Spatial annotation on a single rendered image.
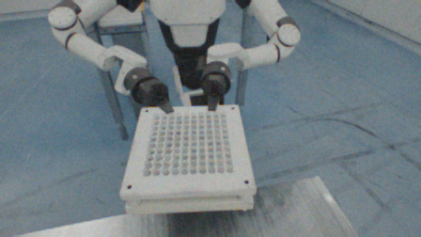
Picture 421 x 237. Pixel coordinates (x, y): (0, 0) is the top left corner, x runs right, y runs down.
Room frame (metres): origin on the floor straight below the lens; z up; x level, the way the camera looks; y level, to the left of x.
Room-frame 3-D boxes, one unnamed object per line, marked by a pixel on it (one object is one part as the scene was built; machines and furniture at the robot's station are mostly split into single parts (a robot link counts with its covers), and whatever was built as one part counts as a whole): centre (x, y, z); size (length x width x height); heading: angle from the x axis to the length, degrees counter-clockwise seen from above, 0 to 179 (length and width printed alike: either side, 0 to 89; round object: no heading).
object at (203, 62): (0.70, -0.01, 1.06); 0.11 x 0.11 x 0.11; 85
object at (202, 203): (0.36, 0.04, 1.03); 0.24 x 0.24 x 0.02; 3
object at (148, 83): (0.55, 0.17, 1.07); 0.12 x 0.10 x 0.13; 35
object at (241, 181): (0.36, 0.04, 1.08); 0.25 x 0.24 x 0.02; 93
